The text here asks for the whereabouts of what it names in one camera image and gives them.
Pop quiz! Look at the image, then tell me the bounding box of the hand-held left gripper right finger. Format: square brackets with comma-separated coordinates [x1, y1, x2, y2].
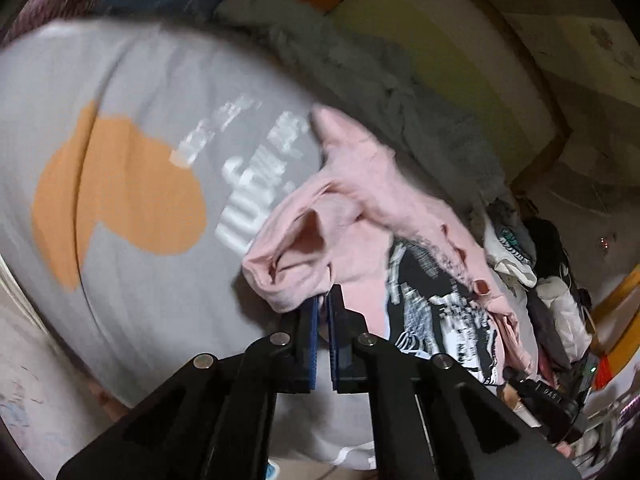
[327, 284, 583, 480]

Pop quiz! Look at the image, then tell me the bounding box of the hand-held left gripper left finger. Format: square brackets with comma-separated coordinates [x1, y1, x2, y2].
[56, 296, 321, 480]

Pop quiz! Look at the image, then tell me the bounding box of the pink printed t-shirt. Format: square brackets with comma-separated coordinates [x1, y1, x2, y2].
[241, 105, 539, 387]

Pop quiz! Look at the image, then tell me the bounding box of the stack of folded clothes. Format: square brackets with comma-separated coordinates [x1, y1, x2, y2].
[482, 210, 539, 287]

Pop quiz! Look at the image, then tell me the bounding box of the dark grey cloth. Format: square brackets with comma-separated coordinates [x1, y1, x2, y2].
[527, 295, 572, 377]

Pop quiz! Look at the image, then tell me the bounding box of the white fleece garment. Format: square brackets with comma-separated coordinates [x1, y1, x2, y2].
[537, 275, 582, 322]

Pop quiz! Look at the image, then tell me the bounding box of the black bag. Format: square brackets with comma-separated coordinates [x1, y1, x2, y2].
[525, 217, 592, 307]

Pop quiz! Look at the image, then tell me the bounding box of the grey crumpled blanket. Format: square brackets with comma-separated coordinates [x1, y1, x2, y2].
[215, 0, 507, 212]

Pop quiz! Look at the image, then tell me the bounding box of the checkered pastel canopy cloth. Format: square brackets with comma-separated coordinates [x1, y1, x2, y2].
[460, 0, 640, 242]

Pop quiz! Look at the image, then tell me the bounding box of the striped wall cushion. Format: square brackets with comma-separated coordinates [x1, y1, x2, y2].
[330, 0, 572, 182]

